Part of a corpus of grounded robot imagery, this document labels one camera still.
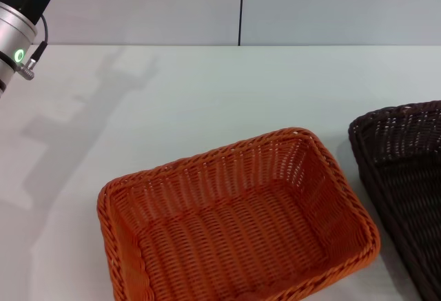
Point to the orange woven basket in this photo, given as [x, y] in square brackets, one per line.
[234, 239]

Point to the dark brown woven basket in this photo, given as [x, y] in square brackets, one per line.
[410, 191]

